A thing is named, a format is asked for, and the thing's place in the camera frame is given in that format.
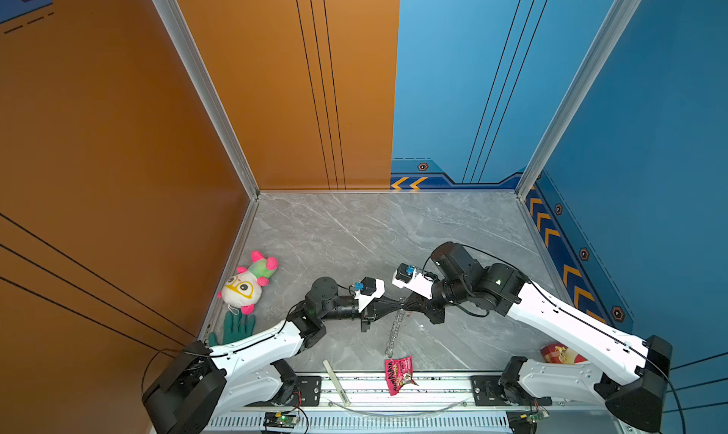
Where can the left circuit board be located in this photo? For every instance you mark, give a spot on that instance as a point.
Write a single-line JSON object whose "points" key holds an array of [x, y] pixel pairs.
{"points": [[280, 422]]}

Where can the pink green plush toy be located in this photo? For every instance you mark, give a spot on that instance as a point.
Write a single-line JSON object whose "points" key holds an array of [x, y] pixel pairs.
{"points": [[242, 291]]}

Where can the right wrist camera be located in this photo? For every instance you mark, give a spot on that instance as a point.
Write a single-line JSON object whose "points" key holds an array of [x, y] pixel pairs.
{"points": [[414, 279]]}

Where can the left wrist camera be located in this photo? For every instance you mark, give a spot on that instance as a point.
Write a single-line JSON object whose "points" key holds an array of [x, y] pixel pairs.
{"points": [[368, 290]]}

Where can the aluminium front rail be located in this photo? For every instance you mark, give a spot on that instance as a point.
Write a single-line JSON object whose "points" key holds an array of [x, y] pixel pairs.
{"points": [[368, 391]]}

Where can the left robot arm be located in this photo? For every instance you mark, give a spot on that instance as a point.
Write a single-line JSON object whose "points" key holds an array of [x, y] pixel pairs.
{"points": [[205, 382]]}

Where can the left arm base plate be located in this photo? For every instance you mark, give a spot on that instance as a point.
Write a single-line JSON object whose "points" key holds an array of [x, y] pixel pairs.
{"points": [[304, 391]]}

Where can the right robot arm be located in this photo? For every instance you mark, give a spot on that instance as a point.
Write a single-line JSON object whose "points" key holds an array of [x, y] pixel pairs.
{"points": [[625, 374]]}

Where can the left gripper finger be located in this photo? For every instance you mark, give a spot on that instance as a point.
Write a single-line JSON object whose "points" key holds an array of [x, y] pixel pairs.
{"points": [[388, 303], [387, 309]]}

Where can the pink snack packet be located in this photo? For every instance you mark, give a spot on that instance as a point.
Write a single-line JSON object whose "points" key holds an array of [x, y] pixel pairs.
{"points": [[398, 374]]}

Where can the right circuit board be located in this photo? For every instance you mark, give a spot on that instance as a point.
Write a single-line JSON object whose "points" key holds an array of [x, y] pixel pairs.
{"points": [[526, 422]]}

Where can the red white bandage box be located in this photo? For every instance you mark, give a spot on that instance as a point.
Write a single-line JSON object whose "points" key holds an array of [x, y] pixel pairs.
{"points": [[560, 354]]}

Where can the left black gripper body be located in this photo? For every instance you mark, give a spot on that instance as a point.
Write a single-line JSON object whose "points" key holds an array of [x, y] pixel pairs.
{"points": [[365, 319]]}

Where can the circuit board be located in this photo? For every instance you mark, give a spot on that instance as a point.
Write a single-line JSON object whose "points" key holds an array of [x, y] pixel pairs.
{"points": [[526, 422], [280, 422]]}

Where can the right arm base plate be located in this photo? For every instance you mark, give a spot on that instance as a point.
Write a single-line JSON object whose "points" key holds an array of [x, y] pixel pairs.
{"points": [[488, 391]]}

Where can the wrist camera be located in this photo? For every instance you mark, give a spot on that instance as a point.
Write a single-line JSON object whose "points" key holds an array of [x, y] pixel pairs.
{"points": [[414, 279], [368, 290]]}

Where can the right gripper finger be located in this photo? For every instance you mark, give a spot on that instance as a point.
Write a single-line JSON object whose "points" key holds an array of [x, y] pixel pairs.
{"points": [[414, 311], [414, 302]]}

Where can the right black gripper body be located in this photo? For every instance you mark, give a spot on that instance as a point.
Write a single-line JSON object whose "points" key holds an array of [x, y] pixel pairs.
{"points": [[433, 309]]}

